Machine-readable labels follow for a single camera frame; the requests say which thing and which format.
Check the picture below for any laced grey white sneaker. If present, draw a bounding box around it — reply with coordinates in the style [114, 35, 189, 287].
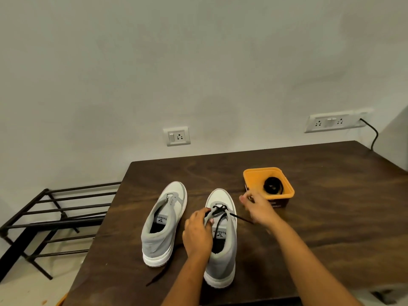
[203, 188, 238, 289]

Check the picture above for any person's right hand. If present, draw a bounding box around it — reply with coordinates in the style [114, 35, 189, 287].
[239, 192, 281, 229]

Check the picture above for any unlaced grey white sneaker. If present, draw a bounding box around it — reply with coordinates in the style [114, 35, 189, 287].
[141, 181, 188, 268]

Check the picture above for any person's right forearm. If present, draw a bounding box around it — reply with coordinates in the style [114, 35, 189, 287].
[266, 217, 364, 306]

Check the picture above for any small white wall socket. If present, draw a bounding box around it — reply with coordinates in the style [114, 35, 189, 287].
[163, 126, 191, 147]

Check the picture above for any black metal shoe rack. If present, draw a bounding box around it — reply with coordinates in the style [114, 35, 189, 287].
[0, 182, 122, 282]

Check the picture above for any wide white wall socket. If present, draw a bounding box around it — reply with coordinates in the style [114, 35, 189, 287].
[304, 108, 374, 133]

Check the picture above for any person's left hand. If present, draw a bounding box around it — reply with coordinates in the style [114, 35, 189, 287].
[182, 208, 216, 259]

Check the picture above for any person's left forearm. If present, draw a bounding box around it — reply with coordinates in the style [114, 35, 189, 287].
[161, 250, 213, 306]

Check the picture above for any coiled black shoelace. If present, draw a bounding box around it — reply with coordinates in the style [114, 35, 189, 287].
[263, 177, 286, 195]

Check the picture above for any orange square container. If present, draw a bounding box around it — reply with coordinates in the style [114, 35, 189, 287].
[243, 167, 295, 210]

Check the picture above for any black power cable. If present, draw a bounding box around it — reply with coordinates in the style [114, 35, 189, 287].
[360, 118, 379, 152]

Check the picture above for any black shoelace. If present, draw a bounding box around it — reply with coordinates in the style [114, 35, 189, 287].
[146, 204, 254, 287]
[263, 177, 286, 195]

